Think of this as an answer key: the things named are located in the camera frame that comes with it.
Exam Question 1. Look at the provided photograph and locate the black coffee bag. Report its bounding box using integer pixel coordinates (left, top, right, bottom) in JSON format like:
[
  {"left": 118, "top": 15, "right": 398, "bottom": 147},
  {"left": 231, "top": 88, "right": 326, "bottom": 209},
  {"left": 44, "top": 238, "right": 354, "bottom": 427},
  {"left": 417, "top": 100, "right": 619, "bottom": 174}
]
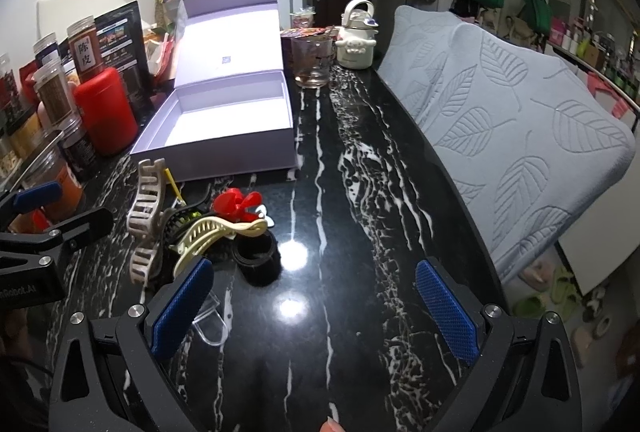
[{"left": 96, "top": 1, "right": 153, "bottom": 122}]

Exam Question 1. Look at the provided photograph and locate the yellow green lollipop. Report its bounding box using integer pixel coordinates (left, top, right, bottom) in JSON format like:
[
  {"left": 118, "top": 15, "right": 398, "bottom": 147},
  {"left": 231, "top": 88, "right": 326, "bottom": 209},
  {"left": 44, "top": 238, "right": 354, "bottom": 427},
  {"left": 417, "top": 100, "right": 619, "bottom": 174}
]
[{"left": 160, "top": 181, "right": 210, "bottom": 248}]

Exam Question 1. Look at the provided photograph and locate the black ring hair tie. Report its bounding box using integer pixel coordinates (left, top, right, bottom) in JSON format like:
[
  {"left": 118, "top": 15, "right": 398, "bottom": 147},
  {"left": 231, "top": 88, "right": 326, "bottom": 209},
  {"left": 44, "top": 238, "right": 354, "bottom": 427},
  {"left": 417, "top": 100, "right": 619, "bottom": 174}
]
[{"left": 230, "top": 231, "right": 282, "bottom": 287}]

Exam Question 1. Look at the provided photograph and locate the snack candy bag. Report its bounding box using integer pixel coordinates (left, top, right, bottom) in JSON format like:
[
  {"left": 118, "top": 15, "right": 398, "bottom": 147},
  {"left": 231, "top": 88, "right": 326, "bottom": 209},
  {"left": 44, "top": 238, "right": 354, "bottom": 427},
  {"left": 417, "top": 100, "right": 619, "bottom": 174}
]
[{"left": 280, "top": 26, "right": 338, "bottom": 42}]

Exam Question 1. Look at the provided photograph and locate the red flower hair clip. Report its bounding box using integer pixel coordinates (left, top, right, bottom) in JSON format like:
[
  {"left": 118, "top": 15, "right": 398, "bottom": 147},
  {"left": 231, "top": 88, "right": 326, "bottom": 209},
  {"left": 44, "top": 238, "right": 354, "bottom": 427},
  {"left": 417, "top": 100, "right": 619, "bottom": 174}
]
[{"left": 212, "top": 187, "right": 262, "bottom": 223}]

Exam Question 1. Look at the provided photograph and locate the beige rectangular hair claw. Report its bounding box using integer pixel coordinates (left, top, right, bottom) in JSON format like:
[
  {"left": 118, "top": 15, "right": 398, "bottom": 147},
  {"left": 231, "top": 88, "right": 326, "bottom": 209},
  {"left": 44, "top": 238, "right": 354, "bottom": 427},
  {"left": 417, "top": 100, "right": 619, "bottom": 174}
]
[{"left": 127, "top": 158, "right": 166, "bottom": 284}]

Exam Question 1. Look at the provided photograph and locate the orange content jar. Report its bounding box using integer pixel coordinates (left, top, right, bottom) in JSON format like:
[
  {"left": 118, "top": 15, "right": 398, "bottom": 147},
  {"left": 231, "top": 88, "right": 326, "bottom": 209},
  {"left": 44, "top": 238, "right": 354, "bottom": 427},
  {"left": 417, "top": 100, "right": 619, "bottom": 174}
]
[{"left": 9, "top": 130, "right": 84, "bottom": 223}]

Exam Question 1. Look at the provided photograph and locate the brown jar chinese label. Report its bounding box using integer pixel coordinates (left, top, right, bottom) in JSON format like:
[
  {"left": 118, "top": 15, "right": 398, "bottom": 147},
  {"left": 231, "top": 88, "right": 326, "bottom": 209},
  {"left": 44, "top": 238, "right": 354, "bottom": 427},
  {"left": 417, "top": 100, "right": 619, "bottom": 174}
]
[{"left": 67, "top": 15, "right": 104, "bottom": 82}]

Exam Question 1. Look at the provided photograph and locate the lavender gift box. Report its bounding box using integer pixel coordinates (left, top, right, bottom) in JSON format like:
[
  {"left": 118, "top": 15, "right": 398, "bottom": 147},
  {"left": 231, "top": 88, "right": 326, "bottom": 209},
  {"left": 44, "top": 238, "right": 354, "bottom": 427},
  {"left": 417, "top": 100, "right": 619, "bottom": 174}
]
[{"left": 130, "top": 0, "right": 297, "bottom": 181}]

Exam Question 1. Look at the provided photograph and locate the cream curved hair claw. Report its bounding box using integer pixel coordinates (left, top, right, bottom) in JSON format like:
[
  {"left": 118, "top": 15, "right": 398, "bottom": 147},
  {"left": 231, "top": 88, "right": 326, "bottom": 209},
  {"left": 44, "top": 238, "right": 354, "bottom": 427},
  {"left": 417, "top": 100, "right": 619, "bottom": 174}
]
[{"left": 172, "top": 215, "right": 268, "bottom": 278}]

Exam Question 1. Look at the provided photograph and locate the red canister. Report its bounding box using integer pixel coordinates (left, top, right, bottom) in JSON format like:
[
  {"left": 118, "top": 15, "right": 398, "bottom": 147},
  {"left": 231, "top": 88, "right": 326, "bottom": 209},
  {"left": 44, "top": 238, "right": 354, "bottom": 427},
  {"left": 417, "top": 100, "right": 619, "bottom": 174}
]
[{"left": 73, "top": 67, "right": 138, "bottom": 155}]

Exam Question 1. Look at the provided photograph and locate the brown granule jar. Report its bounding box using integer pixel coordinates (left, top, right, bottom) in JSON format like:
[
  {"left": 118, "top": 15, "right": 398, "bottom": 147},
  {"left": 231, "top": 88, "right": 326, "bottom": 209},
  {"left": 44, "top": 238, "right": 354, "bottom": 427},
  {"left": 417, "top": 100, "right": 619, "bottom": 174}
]
[{"left": 34, "top": 60, "right": 76, "bottom": 126}]

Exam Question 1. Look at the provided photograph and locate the near grey leaf cushion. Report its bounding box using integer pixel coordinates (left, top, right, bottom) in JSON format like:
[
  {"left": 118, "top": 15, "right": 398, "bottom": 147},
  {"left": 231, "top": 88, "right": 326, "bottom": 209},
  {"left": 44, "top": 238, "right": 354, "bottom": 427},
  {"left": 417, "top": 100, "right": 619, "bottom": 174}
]
[{"left": 378, "top": 6, "right": 636, "bottom": 282}]

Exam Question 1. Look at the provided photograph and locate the clear glass cup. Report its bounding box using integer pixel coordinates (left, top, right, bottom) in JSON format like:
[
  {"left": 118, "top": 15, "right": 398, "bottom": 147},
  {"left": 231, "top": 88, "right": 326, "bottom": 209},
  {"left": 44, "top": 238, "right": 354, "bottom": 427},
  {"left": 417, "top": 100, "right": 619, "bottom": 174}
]
[{"left": 292, "top": 35, "right": 334, "bottom": 89}]

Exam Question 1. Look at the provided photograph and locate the clear plastic hair clip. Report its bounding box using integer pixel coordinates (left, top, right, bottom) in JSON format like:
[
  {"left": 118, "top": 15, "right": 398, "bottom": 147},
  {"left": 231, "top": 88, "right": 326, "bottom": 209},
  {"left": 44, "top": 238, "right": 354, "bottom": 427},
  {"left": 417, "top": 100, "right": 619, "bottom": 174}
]
[{"left": 192, "top": 290, "right": 228, "bottom": 348}]

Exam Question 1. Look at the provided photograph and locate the white cartoon kettle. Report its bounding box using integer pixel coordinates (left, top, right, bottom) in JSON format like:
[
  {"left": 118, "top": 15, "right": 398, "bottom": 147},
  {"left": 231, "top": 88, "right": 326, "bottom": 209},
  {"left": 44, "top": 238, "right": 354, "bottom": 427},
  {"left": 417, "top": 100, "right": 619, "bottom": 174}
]
[{"left": 335, "top": 0, "right": 378, "bottom": 70}]

